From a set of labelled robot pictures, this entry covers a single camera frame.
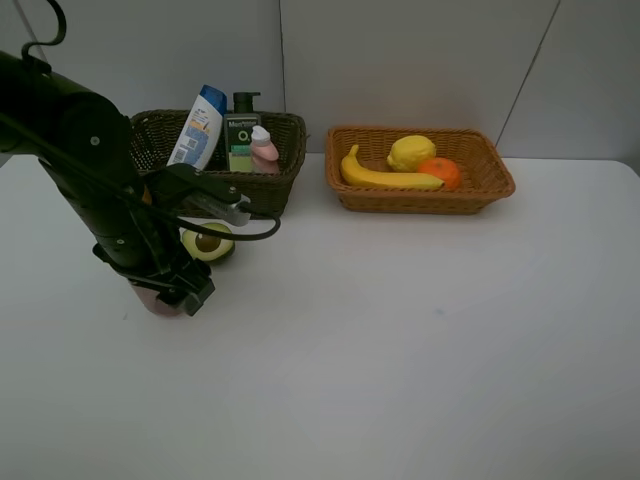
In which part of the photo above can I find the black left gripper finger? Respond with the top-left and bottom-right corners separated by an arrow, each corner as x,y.
128,278 -> 183,305
179,277 -> 215,316

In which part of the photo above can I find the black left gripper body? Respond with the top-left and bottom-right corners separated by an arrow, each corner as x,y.
92,239 -> 213,295

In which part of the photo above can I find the translucent pink plastic cup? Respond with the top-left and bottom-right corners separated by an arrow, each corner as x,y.
130,282 -> 180,318

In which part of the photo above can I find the halved avocado with pit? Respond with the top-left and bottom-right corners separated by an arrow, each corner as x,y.
181,230 -> 235,264

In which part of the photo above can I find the white bottle blue cap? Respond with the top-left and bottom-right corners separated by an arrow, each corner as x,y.
167,85 -> 227,170

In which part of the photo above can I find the pink bottle white cap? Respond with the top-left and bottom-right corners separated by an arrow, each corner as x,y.
250,125 -> 280,174

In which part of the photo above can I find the dark green pump bottle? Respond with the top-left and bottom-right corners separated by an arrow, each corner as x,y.
224,92 -> 261,173

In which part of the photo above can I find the yellow banana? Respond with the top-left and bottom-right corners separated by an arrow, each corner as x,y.
340,145 -> 444,191

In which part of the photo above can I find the yellow lemon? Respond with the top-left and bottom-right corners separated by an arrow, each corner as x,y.
387,135 -> 436,173

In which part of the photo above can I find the orange mandarin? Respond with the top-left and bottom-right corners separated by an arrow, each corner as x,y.
417,157 -> 462,190

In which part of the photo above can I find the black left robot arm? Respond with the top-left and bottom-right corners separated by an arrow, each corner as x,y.
1,53 -> 215,316

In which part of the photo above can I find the dark brown wicker basket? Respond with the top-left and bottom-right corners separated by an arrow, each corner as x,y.
127,109 -> 308,221

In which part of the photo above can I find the orange wicker basket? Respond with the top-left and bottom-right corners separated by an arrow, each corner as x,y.
325,126 -> 515,215

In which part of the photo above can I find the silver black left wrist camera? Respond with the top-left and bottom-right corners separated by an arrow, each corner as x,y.
145,163 -> 251,227

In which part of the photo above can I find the black left camera cable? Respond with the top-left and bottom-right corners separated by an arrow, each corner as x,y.
0,0 -> 282,251

